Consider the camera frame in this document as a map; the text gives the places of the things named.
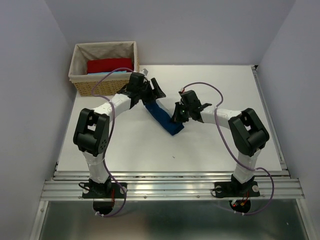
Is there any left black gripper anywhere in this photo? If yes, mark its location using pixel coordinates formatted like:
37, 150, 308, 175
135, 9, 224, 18
137, 78, 166, 106

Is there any dark blue t shirt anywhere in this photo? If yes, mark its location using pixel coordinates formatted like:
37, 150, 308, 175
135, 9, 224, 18
144, 99, 184, 136

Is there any rolled light blue t shirt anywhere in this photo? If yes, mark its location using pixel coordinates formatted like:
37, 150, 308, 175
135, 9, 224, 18
87, 70, 131, 76

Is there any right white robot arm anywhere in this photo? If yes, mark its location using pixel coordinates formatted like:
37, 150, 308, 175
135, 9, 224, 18
171, 90, 270, 195

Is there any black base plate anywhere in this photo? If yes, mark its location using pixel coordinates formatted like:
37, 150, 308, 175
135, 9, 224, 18
211, 178, 261, 199
78, 181, 127, 199

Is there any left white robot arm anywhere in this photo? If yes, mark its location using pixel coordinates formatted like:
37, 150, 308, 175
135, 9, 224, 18
73, 72, 170, 199

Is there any wicker basket with liner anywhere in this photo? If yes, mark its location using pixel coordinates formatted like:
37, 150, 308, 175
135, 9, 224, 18
68, 41, 140, 97

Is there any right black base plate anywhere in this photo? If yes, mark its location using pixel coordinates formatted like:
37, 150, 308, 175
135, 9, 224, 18
211, 178, 261, 199

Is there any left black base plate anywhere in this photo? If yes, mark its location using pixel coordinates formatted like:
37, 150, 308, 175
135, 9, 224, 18
78, 181, 127, 199

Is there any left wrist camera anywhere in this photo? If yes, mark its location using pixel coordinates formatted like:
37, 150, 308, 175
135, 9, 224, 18
140, 68, 149, 76

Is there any aluminium rail frame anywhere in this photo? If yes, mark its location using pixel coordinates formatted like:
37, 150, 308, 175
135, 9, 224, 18
41, 65, 304, 201

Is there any rolled red t shirt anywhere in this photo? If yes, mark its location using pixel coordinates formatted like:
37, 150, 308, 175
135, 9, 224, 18
86, 58, 134, 74

